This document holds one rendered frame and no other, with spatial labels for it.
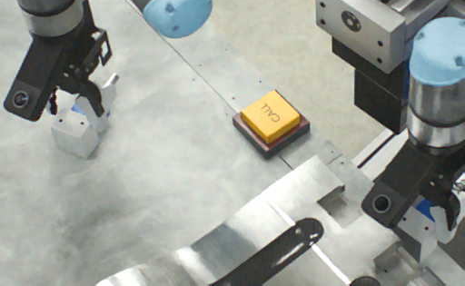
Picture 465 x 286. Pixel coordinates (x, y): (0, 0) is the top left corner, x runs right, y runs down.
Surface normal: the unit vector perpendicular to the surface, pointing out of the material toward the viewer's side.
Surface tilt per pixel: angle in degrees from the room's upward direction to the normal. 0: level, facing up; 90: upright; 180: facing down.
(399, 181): 28
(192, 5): 90
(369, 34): 90
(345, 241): 0
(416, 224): 0
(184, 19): 90
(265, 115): 0
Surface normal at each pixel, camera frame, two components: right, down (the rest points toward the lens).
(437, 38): -0.04, -0.60
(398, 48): 0.72, 0.54
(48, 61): -0.26, -0.20
